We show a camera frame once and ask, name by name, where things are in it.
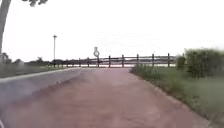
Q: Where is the dark wooden fence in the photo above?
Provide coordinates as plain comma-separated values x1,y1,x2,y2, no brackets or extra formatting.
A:
49,52,178,69

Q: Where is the red paved path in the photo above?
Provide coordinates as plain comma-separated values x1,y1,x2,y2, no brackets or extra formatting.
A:
0,67,214,128

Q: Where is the lamp pole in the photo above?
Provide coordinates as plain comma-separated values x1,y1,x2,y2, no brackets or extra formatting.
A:
52,34,58,68

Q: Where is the grass verge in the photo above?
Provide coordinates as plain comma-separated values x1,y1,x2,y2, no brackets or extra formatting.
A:
130,64,224,128

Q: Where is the green bush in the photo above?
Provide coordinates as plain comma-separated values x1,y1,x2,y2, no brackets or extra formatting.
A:
175,48,224,79

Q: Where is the grass strip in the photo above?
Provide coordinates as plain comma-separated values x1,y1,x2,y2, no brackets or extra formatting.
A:
0,64,64,79

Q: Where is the round sign on post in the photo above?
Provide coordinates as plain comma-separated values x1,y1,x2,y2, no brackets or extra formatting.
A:
92,46,101,68

